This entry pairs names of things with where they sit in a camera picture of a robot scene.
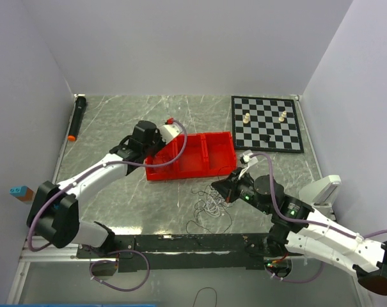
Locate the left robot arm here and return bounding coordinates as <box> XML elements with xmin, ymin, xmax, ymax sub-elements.
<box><xmin>27</xmin><ymin>119</ymin><xmax>187</xmax><ymax>257</ymax></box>

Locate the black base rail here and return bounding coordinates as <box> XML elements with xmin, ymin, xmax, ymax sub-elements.
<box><xmin>76</xmin><ymin>233</ymin><xmax>288</xmax><ymax>272</ymax></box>

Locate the white chess pawn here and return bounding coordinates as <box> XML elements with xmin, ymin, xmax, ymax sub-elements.
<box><xmin>278</xmin><ymin>111</ymin><xmax>287</xmax><ymax>122</ymax></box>
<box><xmin>242</xmin><ymin>113</ymin><xmax>250</xmax><ymax>125</ymax></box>

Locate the black marker orange cap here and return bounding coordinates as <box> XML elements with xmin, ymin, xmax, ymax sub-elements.
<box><xmin>67</xmin><ymin>96</ymin><xmax>88</xmax><ymax>142</ymax></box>

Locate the blue brown toy block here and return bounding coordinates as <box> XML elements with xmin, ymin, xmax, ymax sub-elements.
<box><xmin>10</xmin><ymin>185</ymin><xmax>35</xmax><ymax>203</ymax></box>

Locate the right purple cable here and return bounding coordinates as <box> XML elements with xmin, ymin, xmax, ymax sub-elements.
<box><xmin>244</xmin><ymin>152</ymin><xmax>387</xmax><ymax>285</ymax></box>

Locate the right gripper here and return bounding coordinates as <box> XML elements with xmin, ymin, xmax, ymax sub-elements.
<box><xmin>211</xmin><ymin>166</ymin><xmax>272</xmax><ymax>214</ymax></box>

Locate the aluminium frame rail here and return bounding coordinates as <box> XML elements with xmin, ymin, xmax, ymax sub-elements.
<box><xmin>19</xmin><ymin>238</ymin><xmax>82</xmax><ymax>262</ymax></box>

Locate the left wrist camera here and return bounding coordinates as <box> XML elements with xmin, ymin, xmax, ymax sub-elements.
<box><xmin>159</xmin><ymin>123</ymin><xmax>183</xmax><ymax>144</ymax></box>

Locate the chessboard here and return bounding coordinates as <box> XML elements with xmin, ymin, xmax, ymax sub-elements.
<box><xmin>231</xmin><ymin>96</ymin><xmax>304</xmax><ymax>154</ymax></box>

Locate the red three-compartment bin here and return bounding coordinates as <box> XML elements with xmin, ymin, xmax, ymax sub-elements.
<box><xmin>145</xmin><ymin>131</ymin><xmax>237</xmax><ymax>181</ymax></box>

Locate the wire bundle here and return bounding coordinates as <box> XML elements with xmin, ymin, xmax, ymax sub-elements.
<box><xmin>185</xmin><ymin>166</ymin><xmax>234</xmax><ymax>234</ymax></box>

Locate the white chess pawn left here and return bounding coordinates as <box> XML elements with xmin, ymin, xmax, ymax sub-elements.
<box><xmin>242</xmin><ymin>113</ymin><xmax>250</xmax><ymax>125</ymax></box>

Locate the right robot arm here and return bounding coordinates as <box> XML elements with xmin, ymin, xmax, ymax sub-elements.
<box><xmin>211</xmin><ymin>168</ymin><xmax>387</xmax><ymax>295</ymax></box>

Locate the black chess piece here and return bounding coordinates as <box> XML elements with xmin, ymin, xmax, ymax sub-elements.
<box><xmin>263</xmin><ymin>135</ymin><xmax>271</xmax><ymax>143</ymax></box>

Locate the white chess pawn right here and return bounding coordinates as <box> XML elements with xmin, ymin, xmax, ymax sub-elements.
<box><xmin>278</xmin><ymin>111</ymin><xmax>287</xmax><ymax>122</ymax></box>

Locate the thin dark floor cable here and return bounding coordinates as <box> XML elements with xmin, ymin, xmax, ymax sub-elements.
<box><xmin>193</xmin><ymin>287</ymin><xmax>218</xmax><ymax>307</ymax></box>

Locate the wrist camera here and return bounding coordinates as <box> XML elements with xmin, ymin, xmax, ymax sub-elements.
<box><xmin>239</xmin><ymin>150</ymin><xmax>258</xmax><ymax>177</ymax></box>
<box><xmin>159</xmin><ymin>123</ymin><xmax>183</xmax><ymax>144</ymax></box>

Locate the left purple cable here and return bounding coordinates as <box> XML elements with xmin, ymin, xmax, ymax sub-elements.
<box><xmin>26</xmin><ymin>118</ymin><xmax>188</xmax><ymax>291</ymax></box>

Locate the purple cable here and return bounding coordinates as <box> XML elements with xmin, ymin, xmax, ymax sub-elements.
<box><xmin>244</xmin><ymin>152</ymin><xmax>387</xmax><ymax>285</ymax></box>
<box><xmin>26</xmin><ymin>118</ymin><xmax>188</xmax><ymax>291</ymax></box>

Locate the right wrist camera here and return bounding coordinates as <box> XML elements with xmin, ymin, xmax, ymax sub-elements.
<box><xmin>239</xmin><ymin>150</ymin><xmax>258</xmax><ymax>177</ymax></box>

